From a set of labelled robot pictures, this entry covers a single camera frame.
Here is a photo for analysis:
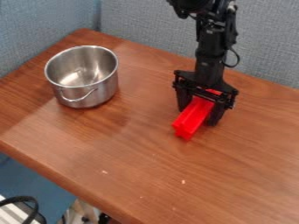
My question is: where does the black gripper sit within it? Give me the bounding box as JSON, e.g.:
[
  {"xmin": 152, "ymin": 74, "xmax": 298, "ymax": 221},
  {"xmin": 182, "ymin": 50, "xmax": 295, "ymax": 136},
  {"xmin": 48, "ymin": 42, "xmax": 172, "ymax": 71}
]
[{"xmin": 172, "ymin": 54, "xmax": 239, "ymax": 126}]

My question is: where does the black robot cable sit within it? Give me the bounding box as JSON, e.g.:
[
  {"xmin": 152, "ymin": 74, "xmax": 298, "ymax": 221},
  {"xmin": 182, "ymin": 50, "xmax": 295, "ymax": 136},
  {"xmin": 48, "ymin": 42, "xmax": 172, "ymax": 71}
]
[{"xmin": 222, "ymin": 46, "xmax": 242, "ymax": 69}]

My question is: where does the white striped object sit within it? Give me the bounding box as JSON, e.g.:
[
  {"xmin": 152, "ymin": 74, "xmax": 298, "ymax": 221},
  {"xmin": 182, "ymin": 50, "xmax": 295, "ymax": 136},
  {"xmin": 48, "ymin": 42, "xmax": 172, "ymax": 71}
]
[{"xmin": 0, "ymin": 195, "xmax": 47, "ymax": 224}]

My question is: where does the red star-shaped block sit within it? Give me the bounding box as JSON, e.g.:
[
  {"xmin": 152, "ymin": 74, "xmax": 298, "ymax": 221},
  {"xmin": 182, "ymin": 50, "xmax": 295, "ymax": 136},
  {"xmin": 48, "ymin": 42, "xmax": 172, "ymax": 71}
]
[{"xmin": 172, "ymin": 96, "xmax": 215, "ymax": 140}]

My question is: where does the black cable loop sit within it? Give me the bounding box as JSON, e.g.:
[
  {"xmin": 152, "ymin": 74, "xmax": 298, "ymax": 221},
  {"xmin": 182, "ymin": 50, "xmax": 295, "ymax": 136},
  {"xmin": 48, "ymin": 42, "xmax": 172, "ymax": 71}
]
[{"xmin": 0, "ymin": 195, "xmax": 40, "ymax": 224}]

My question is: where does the metal pot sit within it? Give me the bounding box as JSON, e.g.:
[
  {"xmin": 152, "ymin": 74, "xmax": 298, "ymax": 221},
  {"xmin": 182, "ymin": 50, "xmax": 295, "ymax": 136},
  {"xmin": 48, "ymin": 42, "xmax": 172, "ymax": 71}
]
[{"xmin": 44, "ymin": 45, "xmax": 119, "ymax": 109}]

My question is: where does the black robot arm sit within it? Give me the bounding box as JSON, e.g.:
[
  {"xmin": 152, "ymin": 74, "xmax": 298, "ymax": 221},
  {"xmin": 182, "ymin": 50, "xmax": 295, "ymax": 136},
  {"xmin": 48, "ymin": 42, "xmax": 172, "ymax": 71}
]
[{"xmin": 166, "ymin": 0, "xmax": 241, "ymax": 126}]

